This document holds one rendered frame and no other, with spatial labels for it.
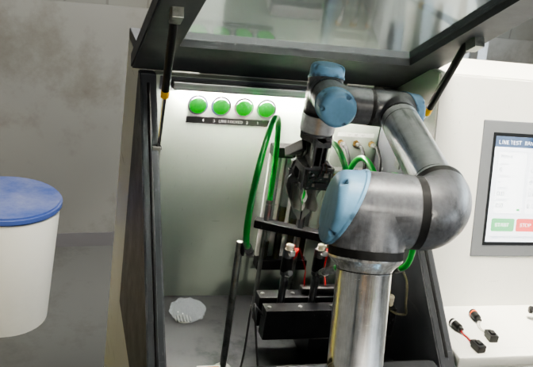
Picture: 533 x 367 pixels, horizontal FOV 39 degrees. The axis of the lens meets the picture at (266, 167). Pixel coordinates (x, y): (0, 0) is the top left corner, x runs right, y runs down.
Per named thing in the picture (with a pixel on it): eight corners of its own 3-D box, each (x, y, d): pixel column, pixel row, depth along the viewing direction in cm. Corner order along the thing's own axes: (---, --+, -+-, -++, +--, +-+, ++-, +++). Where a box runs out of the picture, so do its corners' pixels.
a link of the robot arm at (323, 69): (313, 66, 151) (307, 57, 159) (305, 118, 155) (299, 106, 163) (351, 70, 152) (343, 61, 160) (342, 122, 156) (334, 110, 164)
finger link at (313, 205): (305, 227, 166) (312, 189, 162) (297, 216, 171) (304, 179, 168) (319, 227, 166) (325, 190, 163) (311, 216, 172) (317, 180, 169)
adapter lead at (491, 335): (497, 342, 176) (500, 335, 175) (488, 342, 176) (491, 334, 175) (474, 315, 187) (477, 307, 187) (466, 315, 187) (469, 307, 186)
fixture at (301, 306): (258, 365, 180) (266, 310, 175) (247, 341, 189) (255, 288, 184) (385, 360, 190) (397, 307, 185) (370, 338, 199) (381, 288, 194)
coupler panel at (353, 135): (320, 231, 206) (339, 124, 195) (316, 225, 209) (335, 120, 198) (363, 231, 209) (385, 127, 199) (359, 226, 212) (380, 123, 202)
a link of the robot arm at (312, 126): (297, 107, 162) (332, 109, 164) (294, 128, 164) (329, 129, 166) (308, 118, 155) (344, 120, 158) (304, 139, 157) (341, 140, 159)
